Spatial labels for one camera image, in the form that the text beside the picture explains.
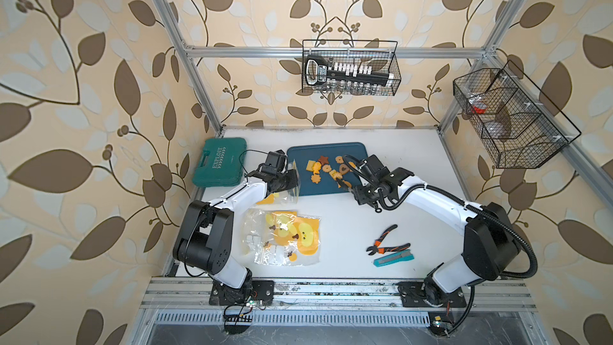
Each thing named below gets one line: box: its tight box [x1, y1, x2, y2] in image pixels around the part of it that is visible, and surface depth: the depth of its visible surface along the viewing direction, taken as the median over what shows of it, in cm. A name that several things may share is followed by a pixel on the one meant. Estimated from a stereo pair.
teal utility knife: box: [372, 249, 416, 268], surface depth 83 cm
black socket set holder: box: [304, 55, 396, 86], surface depth 84 cm
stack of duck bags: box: [242, 207, 322, 266], surface depth 86 cm
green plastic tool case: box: [192, 137, 247, 187], surface depth 107 cm
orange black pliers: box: [366, 224, 412, 256], surface depth 84 cm
